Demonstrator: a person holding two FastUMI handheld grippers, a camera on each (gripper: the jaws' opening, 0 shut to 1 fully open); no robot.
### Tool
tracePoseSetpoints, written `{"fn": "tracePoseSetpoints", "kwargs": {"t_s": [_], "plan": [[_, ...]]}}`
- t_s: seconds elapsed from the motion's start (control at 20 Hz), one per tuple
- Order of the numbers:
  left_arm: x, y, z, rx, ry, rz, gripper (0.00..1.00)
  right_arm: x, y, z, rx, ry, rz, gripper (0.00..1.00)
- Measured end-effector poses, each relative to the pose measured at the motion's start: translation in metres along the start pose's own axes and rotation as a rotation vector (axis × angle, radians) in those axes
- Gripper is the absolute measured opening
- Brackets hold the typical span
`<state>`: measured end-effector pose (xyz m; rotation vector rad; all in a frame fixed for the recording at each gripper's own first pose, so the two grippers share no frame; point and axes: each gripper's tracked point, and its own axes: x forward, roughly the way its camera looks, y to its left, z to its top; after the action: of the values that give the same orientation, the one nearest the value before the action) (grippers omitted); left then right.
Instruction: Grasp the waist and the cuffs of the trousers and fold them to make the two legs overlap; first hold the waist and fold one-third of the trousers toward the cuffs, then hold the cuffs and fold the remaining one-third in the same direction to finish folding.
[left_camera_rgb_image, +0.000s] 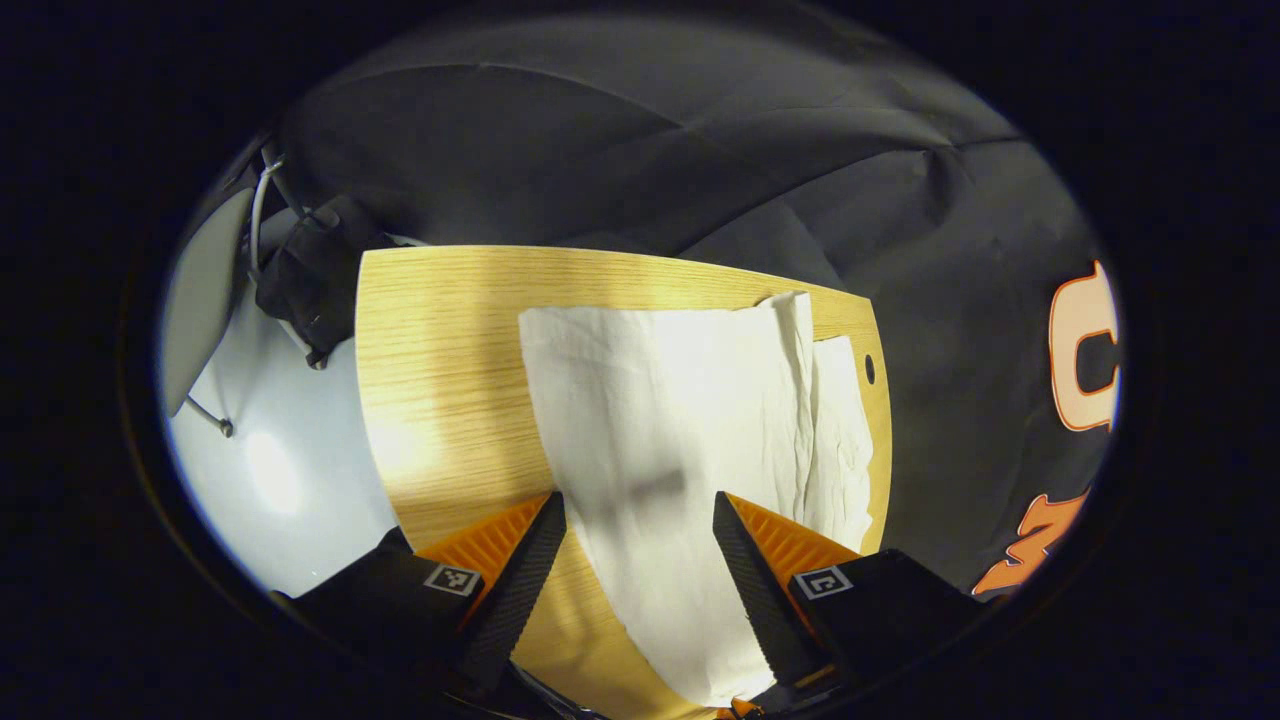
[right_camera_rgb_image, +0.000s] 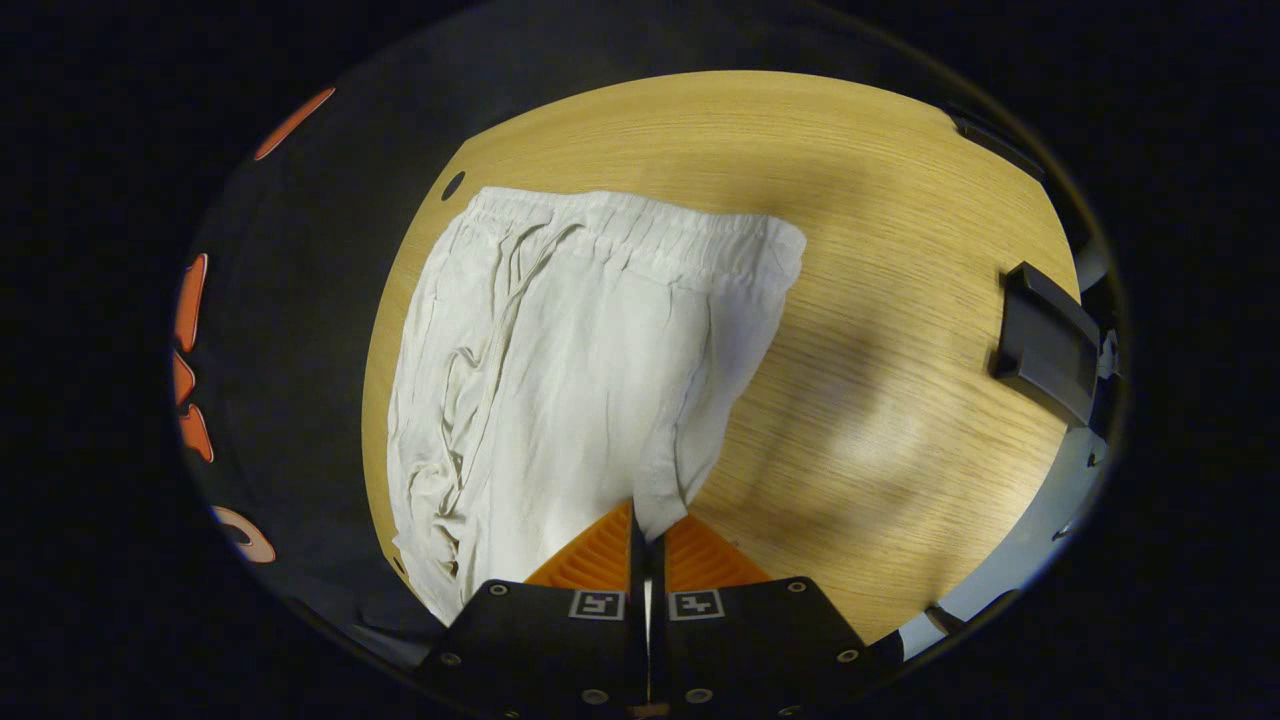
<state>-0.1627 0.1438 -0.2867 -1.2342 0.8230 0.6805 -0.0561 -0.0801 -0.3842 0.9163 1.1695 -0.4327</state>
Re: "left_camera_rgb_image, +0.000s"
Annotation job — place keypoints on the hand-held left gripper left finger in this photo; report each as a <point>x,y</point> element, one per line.
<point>520,590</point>

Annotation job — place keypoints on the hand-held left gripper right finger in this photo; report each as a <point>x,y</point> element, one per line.
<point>755,600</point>

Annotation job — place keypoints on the white jeans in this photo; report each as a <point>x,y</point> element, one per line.
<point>670,420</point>

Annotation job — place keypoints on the black backdrop cloth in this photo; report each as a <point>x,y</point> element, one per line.
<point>650,150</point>

